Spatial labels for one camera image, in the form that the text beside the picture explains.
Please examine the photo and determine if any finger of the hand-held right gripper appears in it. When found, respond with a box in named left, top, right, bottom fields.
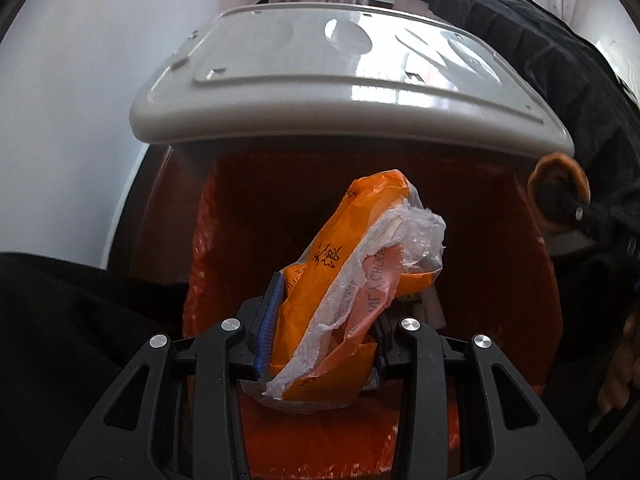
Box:
left=560, top=194, right=638, bottom=253

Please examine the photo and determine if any black jacket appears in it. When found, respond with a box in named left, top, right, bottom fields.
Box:
left=389, top=0, right=640, bottom=261

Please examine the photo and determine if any dark trash bin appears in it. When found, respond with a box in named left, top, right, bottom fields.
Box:
left=131, top=145, right=563, bottom=480

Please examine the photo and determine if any person's black clothing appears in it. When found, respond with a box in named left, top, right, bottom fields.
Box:
left=0, top=240, right=640, bottom=480

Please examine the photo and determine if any person's right hand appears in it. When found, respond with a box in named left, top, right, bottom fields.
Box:
left=597, top=310, right=640, bottom=413

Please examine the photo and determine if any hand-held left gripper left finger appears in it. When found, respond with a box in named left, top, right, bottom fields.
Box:
left=57, top=272, right=287, bottom=480

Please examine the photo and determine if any white plastic box lid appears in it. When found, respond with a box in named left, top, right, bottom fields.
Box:
left=129, top=4, right=576, bottom=161

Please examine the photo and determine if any orange and white plastic bag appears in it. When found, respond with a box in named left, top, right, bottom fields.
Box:
left=240, top=169, right=447, bottom=413

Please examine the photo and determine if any orange bin liner bag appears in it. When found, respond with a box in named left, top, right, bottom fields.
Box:
left=181, top=147, right=563, bottom=480

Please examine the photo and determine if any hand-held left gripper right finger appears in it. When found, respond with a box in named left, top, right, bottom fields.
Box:
left=372, top=310, right=586, bottom=480

